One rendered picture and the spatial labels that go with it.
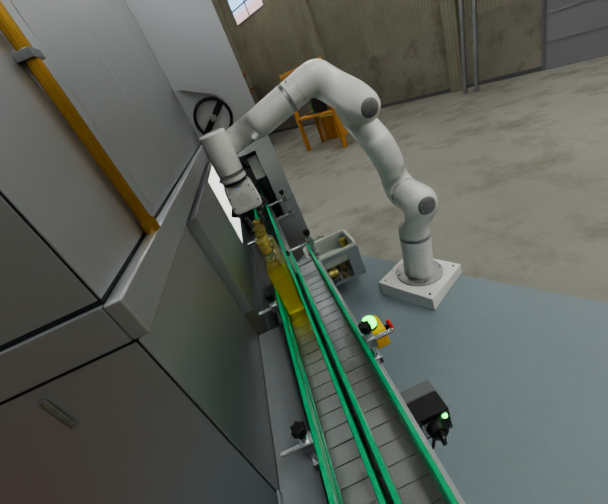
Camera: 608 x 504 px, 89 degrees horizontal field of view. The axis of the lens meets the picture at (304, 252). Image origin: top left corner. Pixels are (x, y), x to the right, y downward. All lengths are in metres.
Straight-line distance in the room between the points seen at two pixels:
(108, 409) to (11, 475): 0.18
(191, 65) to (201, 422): 1.74
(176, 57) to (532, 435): 2.07
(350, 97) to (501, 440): 1.00
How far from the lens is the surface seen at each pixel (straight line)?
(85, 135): 0.60
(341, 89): 1.02
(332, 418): 0.79
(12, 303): 0.47
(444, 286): 1.38
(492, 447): 1.05
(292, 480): 0.77
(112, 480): 0.68
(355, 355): 0.87
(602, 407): 1.15
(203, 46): 1.99
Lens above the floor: 1.70
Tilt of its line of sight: 28 degrees down
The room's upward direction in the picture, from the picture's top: 24 degrees counter-clockwise
